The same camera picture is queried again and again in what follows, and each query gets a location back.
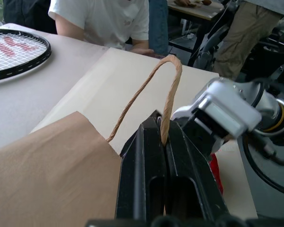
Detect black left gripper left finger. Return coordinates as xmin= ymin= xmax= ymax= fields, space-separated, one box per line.
xmin=115 ymin=110 xmax=168 ymax=219

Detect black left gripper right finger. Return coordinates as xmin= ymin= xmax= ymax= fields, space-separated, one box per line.
xmin=164 ymin=119 xmax=229 ymax=219

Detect brown paper bag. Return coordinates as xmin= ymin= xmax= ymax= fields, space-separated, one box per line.
xmin=0 ymin=54 xmax=183 ymax=227

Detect red plush toy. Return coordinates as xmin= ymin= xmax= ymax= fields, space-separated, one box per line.
xmin=209 ymin=152 xmax=225 ymax=195

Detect cream board sheet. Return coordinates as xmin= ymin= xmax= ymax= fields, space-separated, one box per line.
xmin=29 ymin=47 xmax=258 ymax=219

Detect person in khaki trousers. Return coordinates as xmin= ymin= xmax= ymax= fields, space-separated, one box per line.
xmin=212 ymin=0 xmax=284 ymax=81

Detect wooden background table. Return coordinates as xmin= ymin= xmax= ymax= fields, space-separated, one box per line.
xmin=167 ymin=0 xmax=227 ymax=21

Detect person in white T-shirt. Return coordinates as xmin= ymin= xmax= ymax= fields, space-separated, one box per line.
xmin=48 ymin=0 xmax=155 ymax=56

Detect black tennis racket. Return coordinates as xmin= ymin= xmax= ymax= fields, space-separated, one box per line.
xmin=0 ymin=28 xmax=52 ymax=82

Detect person in black clothing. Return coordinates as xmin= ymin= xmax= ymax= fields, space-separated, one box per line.
xmin=2 ymin=0 xmax=57 ymax=35

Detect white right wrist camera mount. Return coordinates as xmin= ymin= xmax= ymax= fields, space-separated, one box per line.
xmin=172 ymin=79 xmax=262 ymax=139

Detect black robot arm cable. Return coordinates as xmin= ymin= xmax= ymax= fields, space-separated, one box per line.
xmin=241 ymin=133 xmax=284 ymax=198

